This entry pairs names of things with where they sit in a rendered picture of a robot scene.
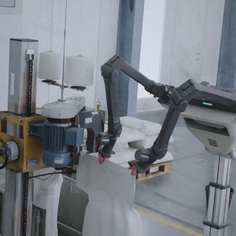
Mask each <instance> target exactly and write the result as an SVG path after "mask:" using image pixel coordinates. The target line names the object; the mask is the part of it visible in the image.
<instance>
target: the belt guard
mask: <svg viewBox="0 0 236 236"><path fill-rule="evenodd" d="M70 98H71V99H70ZM75 98H76V99H75ZM65 99H66V100H71V101H72V102H70V103H63V102H64V101H59V100H57V101H54V102H50V103H48V104H45V105H43V106H42V111H41V114H42V115H43V116H45V117H49V118H72V117H75V116H76V115H77V114H78V113H79V112H80V110H81V109H82V108H83V107H84V106H85V97H83V96H72V97H69V98H65Z"/></svg>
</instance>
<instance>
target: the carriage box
mask: <svg viewBox="0 0 236 236"><path fill-rule="evenodd" d="M41 111H42V107H39V108H36V115H35V117H27V118H22V117H17V116H14V115H11V114H7V111H1V112H0V138H1V139H3V140H4V142H15V143H16V144H17V146H18V149H19V155H18V158H17V159H16V160H11V161H8V162H7V165H6V166H9V167H11V168H13V169H15V170H18V171H20V172H22V173H26V172H29V171H36V170H38V169H43V168H48V167H49V166H46V165H45V164H44V163H43V161H42V159H43V152H42V151H43V149H44V147H43V136H29V126H30V121H37V120H42V119H47V117H45V116H43V115H42V114H41ZM7 121H8V122H11V123H15V124H19V125H22V126H23V138H16V137H14V136H11V135H8V134H7ZM35 159H40V166H38V167H33V168H28V161H30V160H35ZM4 162H5V160H4V159H3V158H2V156H0V163H2V164H4Z"/></svg>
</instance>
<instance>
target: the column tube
mask: <svg viewBox="0 0 236 236"><path fill-rule="evenodd" d="M38 44H39V43H38V42H25V41H12V40H10V41H9V71H8V103H7V114H11V115H14V116H17V117H22V118H27V113H28V112H27V108H28V84H29V83H28V82H29V62H30V61H25V57H26V49H34V54H35V60H34V61H33V73H32V74H33V78H32V101H31V102H32V103H31V117H35V115H36V92H37V68H38ZM11 73H13V74H15V76H14V95H12V94H11ZM7 134H8V135H11V136H14V137H16V138H23V126H22V125H19V124H15V123H11V122H8V121H7ZM24 174H25V173H22V172H20V171H18V170H15V169H13V168H11V167H9V166H6V182H5V214H4V230H3V236H23V215H24V214H23V211H24V179H25V177H24ZM32 198H33V178H31V179H28V198H27V199H28V202H27V224H26V225H27V227H26V236H30V234H31V222H32Z"/></svg>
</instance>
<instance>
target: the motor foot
mask: <svg viewBox="0 0 236 236"><path fill-rule="evenodd" d="M44 121H45V119H42V120H37V121H30V122H29V136H43V135H44Z"/></svg>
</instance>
